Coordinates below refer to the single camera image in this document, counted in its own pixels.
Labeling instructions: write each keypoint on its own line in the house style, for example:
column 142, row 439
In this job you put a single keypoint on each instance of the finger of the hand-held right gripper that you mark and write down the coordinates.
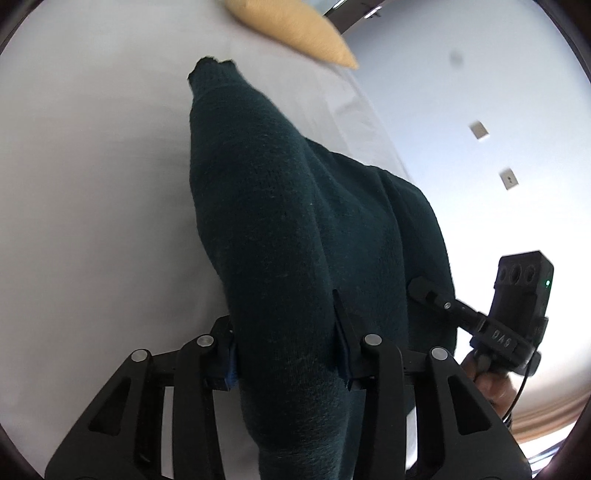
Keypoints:
column 443, row 304

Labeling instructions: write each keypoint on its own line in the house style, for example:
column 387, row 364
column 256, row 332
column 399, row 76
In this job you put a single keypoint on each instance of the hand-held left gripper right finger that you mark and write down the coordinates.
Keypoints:
column 344, row 355

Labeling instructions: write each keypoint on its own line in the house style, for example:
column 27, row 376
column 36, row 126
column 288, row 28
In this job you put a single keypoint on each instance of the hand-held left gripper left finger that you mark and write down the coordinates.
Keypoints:
column 231, row 364

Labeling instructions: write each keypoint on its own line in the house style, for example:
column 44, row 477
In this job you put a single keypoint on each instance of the dark green knit sweater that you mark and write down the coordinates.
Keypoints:
column 295, row 230

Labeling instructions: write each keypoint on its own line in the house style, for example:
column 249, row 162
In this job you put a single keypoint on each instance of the person's right hand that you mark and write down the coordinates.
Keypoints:
column 491, row 383

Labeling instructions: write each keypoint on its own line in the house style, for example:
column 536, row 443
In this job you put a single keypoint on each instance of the white bed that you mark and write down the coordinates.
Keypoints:
column 92, row 184

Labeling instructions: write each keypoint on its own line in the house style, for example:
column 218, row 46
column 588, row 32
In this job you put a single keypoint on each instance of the yellow pillow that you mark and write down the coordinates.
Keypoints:
column 300, row 32

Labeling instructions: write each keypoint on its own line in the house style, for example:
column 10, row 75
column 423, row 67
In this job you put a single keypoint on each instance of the white wall switch plate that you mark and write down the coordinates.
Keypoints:
column 508, row 179
column 479, row 129

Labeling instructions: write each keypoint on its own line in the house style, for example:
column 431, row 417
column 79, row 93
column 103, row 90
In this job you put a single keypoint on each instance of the door with dark frame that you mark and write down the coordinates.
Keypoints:
column 355, row 8

